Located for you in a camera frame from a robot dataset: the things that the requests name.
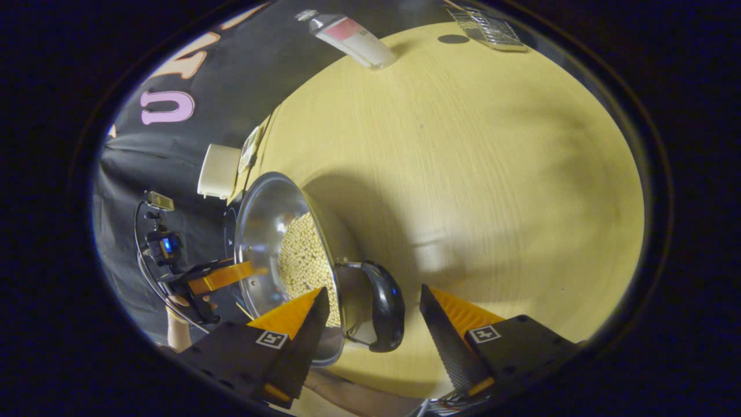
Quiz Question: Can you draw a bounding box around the black backdrop cloth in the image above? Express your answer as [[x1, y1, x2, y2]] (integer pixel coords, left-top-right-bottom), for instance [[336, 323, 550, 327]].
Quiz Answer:
[[93, 0, 452, 348]]

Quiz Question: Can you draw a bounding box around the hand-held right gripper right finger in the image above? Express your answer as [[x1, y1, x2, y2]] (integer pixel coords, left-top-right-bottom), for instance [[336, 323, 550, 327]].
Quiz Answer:
[[419, 284, 579, 404]]

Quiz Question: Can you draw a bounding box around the glass holder with sticks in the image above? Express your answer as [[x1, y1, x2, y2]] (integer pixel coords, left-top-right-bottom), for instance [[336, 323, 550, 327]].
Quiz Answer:
[[445, 0, 529, 53]]

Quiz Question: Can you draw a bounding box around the white toaster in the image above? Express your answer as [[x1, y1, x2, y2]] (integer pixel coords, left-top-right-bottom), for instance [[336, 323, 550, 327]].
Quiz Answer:
[[197, 144, 242, 200]]

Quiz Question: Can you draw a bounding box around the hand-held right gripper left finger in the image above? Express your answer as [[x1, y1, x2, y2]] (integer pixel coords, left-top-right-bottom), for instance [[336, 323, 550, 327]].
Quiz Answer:
[[174, 287, 331, 409]]

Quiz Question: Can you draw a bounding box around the white bottle with pink label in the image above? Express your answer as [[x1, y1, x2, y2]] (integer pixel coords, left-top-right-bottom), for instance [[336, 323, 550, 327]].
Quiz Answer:
[[295, 9, 398, 70]]

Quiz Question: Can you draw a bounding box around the steel pot with beans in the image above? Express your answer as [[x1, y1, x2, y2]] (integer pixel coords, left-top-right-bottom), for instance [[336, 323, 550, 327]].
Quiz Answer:
[[233, 171, 406, 367]]

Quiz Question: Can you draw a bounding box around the white divided bean dish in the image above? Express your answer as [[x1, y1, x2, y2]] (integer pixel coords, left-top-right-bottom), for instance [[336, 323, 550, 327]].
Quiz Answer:
[[239, 126, 262, 175]]

